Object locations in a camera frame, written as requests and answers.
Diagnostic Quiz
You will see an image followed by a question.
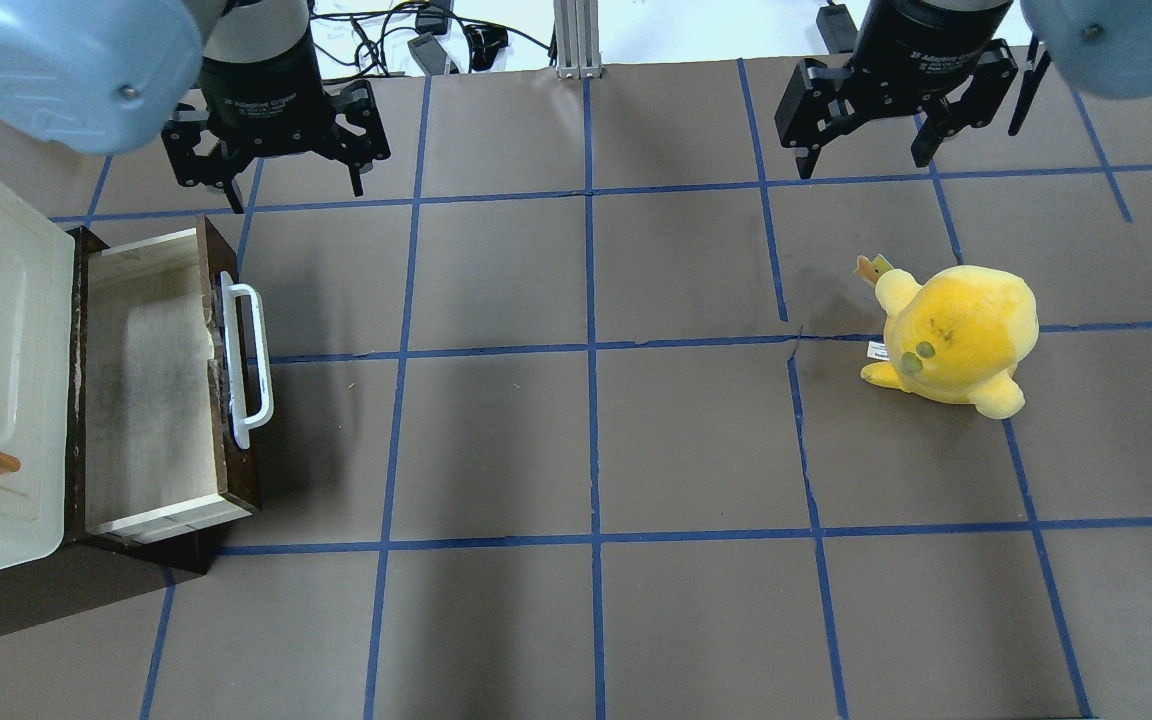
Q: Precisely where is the white drawer handle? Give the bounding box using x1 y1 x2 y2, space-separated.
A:
218 272 275 450

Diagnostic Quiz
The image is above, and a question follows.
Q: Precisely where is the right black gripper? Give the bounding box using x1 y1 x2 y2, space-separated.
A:
774 1 1018 181

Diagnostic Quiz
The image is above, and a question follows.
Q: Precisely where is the aluminium frame post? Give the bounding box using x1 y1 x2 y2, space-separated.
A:
553 0 605 79

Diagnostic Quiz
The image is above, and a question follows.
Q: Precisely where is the yellow plush dinosaur toy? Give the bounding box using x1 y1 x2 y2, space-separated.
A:
855 255 1041 420

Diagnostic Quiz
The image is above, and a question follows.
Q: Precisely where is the dark brown wooden drawer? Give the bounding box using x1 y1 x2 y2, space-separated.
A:
83 217 262 546

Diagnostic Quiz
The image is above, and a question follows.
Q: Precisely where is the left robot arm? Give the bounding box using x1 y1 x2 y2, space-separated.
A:
0 1 391 213

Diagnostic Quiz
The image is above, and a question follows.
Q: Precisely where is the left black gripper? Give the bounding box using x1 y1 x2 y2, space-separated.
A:
161 1 391 215

